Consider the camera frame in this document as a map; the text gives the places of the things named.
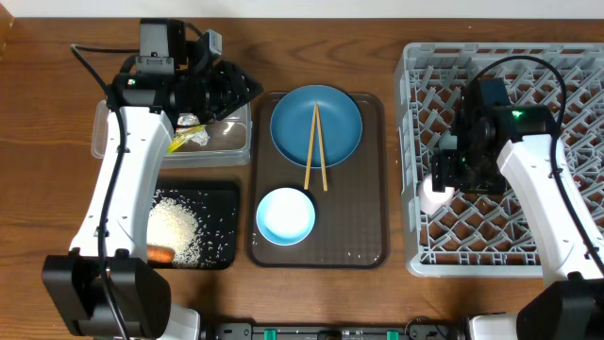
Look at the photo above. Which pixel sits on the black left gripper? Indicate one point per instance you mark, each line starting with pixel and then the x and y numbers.
pixel 241 90

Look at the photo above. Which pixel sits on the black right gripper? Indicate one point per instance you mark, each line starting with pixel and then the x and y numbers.
pixel 444 174

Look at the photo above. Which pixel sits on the white tissue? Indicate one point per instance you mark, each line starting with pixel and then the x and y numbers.
pixel 189 119

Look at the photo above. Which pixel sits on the yellow green snack wrapper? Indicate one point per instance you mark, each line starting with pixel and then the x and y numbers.
pixel 183 136

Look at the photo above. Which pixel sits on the pink cup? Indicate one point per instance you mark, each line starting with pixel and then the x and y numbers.
pixel 431 201

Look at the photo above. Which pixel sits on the light blue bowl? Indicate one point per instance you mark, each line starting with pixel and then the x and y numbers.
pixel 285 216

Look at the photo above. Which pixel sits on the pile of rice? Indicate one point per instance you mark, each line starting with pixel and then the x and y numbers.
pixel 174 231

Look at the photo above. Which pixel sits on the orange carrot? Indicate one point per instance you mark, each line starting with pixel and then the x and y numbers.
pixel 160 254

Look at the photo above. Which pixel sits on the light blue cup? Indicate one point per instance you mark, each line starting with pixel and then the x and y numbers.
pixel 448 141

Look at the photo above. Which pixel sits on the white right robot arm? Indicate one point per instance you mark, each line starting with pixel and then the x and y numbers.
pixel 501 146

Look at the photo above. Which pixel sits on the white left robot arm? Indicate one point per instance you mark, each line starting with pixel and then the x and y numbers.
pixel 103 286

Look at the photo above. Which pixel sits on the clear plastic waste bin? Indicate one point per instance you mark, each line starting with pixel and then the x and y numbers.
pixel 222 141

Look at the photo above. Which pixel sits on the black waste tray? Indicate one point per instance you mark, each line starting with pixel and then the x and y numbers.
pixel 198 226

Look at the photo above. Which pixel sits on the grey dishwasher rack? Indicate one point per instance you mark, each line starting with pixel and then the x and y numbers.
pixel 487 235

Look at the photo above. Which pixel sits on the left wooden chopstick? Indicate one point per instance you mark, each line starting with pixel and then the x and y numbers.
pixel 310 147

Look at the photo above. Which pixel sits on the wooden chopstick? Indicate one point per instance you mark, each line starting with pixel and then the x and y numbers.
pixel 310 147
pixel 321 147

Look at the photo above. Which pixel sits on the dark blue plate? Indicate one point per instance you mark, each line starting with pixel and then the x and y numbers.
pixel 340 118

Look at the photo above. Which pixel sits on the right wooden chopstick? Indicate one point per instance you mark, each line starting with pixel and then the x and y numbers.
pixel 321 147

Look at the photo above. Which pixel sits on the brown serving tray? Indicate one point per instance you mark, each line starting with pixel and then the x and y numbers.
pixel 351 225

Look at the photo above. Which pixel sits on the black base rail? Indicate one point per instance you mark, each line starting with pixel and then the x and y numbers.
pixel 411 331

